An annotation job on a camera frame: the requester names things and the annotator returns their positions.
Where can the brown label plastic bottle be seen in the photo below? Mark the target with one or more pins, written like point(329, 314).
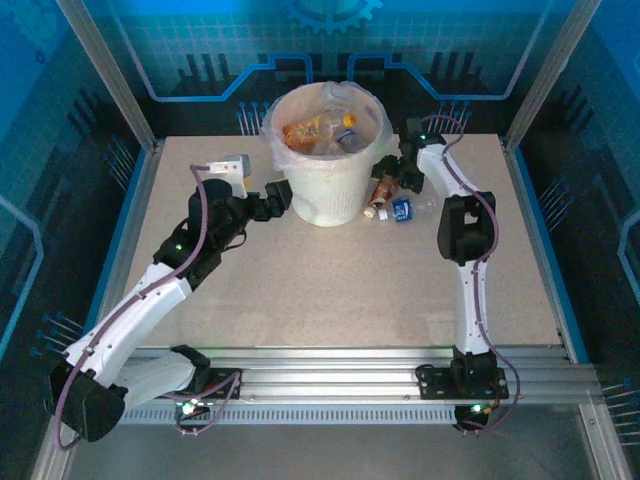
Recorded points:
point(385, 192)

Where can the small blue label water bottle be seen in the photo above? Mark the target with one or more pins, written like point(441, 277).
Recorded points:
point(351, 140)

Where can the orange yellow label juice bottle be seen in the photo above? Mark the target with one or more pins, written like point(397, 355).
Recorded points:
point(305, 132)

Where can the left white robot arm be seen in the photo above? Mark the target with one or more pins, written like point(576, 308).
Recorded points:
point(130, 310)

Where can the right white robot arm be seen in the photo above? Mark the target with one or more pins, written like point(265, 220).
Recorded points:
point(470, 300)

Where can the white plastic bin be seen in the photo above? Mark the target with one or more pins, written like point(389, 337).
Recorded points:
point(325, 195)

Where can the clear plastic bin liner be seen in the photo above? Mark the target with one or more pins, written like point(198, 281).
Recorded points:
point(267, 140)

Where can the white cap blue label bottle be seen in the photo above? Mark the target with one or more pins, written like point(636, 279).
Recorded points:
point(402, 209)

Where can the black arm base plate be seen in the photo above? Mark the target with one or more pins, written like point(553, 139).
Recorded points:
point(225, 382)
point(435, 382)

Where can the aluminium frame post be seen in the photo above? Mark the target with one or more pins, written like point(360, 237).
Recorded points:
point(107, 75)
point(547, 70)

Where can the aluminium mounting rail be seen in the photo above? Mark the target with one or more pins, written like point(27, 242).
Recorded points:
point(325, 375)

